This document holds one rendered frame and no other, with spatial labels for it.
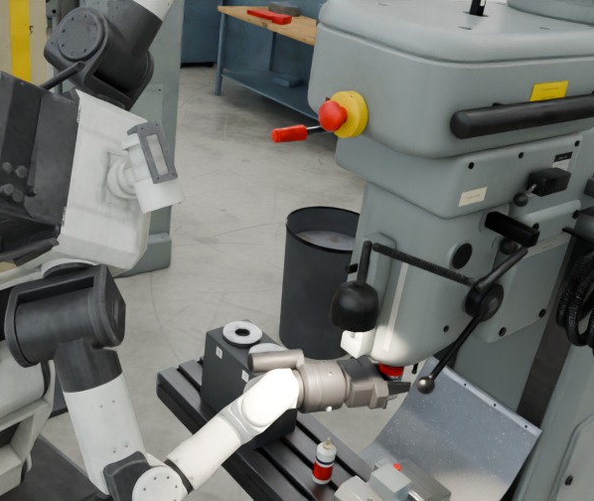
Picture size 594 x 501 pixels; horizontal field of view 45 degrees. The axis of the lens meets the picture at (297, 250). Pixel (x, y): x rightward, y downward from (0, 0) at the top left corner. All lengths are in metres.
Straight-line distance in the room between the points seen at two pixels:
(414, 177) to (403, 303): 0.22
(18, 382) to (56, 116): 0.67
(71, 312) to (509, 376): 0.98
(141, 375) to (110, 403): 2.22
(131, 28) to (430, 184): 0.53
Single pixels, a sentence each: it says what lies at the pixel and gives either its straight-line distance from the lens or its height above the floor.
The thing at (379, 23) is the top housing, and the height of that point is 1.88.
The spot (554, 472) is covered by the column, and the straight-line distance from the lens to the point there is 1.76.
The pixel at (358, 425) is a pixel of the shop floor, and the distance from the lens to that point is 3.19.
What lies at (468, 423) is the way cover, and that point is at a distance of 1.73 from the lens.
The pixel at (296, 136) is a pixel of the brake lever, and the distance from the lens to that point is 1.04.
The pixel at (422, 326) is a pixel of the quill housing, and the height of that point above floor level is 1.42.
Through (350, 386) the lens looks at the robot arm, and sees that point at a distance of 1.29.
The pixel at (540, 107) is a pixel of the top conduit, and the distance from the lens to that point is 1.02.
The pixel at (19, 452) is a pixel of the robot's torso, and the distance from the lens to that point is 1.85.
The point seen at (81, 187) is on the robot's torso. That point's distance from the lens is 1.10.
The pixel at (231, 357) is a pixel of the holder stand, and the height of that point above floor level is 1.08.
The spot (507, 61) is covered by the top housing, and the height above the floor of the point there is 1.86.
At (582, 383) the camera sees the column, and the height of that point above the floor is 1.19.
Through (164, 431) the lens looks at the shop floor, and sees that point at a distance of 3.03.
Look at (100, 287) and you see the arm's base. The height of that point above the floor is 1.47.
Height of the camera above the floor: 2.02
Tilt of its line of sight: 27 degrees down
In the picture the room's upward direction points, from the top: 9 degrees clockwise
